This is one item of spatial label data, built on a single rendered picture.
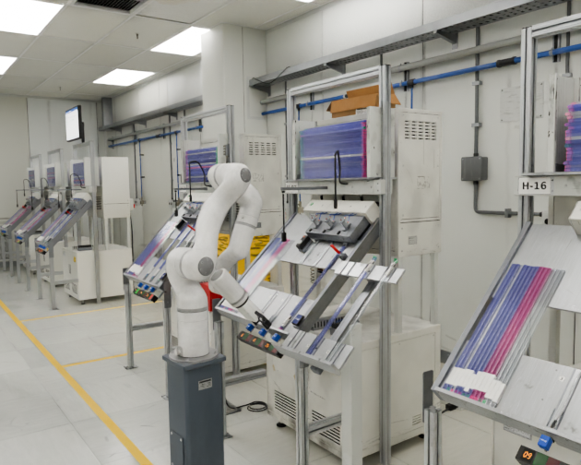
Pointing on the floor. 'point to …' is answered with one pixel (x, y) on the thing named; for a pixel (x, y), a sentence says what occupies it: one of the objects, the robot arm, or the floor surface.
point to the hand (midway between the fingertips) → (262, 323)
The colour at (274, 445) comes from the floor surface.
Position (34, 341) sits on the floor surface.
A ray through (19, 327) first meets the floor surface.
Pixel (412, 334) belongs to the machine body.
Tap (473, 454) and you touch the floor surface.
